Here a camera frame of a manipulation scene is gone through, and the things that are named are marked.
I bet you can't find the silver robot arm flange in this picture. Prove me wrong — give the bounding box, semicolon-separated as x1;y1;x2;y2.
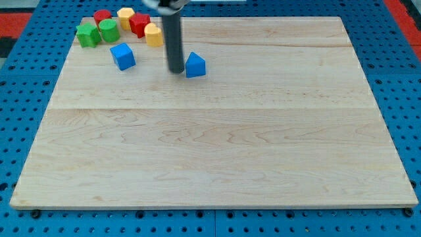
141;0;190;16

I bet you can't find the blue triangle block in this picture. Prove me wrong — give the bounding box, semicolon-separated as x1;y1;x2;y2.
186;52;206;78

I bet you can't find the blue cube block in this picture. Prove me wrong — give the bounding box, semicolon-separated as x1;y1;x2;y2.
110;43;136;70

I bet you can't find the wooden board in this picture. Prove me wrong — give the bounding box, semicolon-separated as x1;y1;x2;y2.
10;16;418;210

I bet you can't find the yellow heart block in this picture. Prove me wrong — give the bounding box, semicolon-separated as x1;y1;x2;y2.
144;23;164;47

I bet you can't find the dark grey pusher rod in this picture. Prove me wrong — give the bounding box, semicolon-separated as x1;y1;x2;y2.
161;12;184;74

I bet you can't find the red star block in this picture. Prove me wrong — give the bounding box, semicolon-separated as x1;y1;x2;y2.
129;13;151;38

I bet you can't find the green cylinder block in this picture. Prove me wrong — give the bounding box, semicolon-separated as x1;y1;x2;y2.
99;18;120;43

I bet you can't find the yellow hexagon block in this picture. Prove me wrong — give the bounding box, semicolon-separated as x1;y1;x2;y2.
117;7;135;31

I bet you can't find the green star block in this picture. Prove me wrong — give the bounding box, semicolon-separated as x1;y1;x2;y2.
76;22;101;48

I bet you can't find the red cylinder block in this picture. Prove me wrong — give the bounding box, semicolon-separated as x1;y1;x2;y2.
93;9;112;26

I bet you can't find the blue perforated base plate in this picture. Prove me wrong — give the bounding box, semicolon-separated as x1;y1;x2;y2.
1;0;420;236

